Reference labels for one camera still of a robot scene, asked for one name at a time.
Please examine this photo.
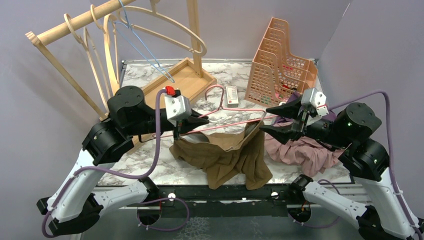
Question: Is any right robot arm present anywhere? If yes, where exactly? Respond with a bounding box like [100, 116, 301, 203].
[261, 95, 424, 240]

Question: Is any wooden clothes rack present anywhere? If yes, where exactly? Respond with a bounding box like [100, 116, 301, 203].
[26, 0, 217, 120]

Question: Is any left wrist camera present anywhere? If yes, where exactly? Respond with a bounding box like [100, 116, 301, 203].
[164, 86, 192, 127]

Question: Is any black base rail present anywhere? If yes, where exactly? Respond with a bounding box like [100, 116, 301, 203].
[130, 183, 305, 218]

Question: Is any brown skirt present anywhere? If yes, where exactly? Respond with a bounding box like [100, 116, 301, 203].
[169, 120, 273, 190]

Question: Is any small white red box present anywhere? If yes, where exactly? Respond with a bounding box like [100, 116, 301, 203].
[225, 86, 239, 108]

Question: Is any wooden hanger right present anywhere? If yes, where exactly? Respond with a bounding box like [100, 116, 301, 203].
[114, 0, 208, 57]

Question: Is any blue wire hanger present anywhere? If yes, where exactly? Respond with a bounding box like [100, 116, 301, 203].
[114, 0, 175, 83]

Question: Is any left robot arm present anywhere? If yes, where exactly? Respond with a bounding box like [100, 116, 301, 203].
[36, 85, 209, 238]

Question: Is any pink skirt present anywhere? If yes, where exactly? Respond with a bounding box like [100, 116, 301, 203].
[264, 133, 344, 177]

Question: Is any pink wire hanger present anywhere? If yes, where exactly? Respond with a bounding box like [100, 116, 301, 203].
[152, 84, 282, 139]

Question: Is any purple garment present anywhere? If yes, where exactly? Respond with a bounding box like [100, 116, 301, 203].
[272, 91, 337, 126]

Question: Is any peach plastic file organizer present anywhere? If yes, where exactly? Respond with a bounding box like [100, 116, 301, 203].
[244, 17, 318, 107]

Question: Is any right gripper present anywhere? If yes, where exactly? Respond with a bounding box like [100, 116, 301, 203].
[259, 92, 351, 148]

